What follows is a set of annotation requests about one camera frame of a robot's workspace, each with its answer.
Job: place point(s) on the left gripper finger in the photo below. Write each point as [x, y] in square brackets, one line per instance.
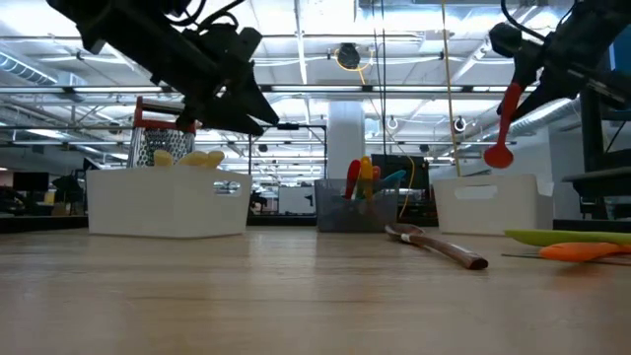
[251, 106]
[231, 124]

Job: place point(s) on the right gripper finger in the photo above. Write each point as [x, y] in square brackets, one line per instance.
[552, 96]
[527, 54]

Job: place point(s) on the cream spatula back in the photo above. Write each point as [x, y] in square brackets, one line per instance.
[162, 158]

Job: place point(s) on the red silicone spoon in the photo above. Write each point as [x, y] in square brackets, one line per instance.
[499, 155]

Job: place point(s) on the red silicone spatula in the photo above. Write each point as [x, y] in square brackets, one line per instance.
[353, 172]

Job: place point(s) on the yellow silicone spoon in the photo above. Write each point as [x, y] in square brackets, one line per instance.
[366, 170]

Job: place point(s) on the pink silicone spatula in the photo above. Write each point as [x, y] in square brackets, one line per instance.
[376, 172]

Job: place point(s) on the blue silicone spoon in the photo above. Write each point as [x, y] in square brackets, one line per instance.
[394, 177]

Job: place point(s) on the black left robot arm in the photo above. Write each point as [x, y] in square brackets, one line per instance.
[123, 34]

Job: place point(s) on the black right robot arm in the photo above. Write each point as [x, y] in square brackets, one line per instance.
[601, 24]

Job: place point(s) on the black computer monitor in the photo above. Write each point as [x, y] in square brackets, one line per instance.
[623, 56]

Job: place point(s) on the grey black equipment cart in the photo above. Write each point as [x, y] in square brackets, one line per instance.
[591, 148]

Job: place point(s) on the red steel box grater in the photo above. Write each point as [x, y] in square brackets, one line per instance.
[162, 148]

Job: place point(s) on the white building column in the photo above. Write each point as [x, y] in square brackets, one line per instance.
[345, 133]

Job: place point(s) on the white background panel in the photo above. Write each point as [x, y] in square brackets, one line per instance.
[296, 199]

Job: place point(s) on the white plastic bin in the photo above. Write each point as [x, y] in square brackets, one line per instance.
[162, 202]
[493, 207]

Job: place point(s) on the grey translucent plastic bin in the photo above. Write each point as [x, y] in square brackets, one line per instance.
[335, 214]

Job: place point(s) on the black background screen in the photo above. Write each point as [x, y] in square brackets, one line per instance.
[421, 167]

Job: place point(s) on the orange silicone spatula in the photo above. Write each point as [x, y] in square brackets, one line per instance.
[581, 251]

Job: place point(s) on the brown wooden spoon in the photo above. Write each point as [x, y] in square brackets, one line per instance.
[443, 249]

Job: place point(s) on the black desk screen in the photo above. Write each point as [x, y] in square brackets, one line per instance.
[29, 181]

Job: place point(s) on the black background rig frame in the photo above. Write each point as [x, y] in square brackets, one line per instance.
[288, 126]

